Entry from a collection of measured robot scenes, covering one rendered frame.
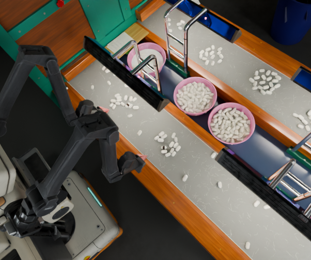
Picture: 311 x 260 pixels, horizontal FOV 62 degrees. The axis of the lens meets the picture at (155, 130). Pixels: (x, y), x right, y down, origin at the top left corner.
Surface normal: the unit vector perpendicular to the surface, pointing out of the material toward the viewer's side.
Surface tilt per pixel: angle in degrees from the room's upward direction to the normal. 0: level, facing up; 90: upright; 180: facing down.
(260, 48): 0
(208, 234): 0
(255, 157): 0
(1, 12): 90
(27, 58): 82
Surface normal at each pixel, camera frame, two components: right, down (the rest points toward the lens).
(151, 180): -0.11, -0.40
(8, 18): 0.70, 0.62
